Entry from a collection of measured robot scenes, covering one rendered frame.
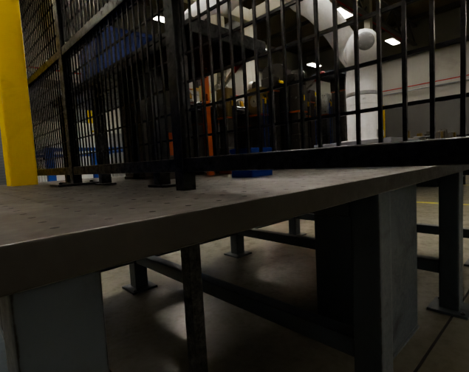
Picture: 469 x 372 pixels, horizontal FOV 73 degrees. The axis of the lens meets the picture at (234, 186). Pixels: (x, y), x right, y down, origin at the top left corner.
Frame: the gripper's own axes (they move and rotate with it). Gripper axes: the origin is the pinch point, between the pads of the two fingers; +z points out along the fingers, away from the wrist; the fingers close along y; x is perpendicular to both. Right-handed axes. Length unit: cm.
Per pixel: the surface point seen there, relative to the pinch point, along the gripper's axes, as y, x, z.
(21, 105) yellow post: 43, 61, 7
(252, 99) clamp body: -18.2, -14.7, 8.2
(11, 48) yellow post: 43, 62, -16
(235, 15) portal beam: 281, -322, -221
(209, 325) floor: -2, 6, 110
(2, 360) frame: -5, 82, 88
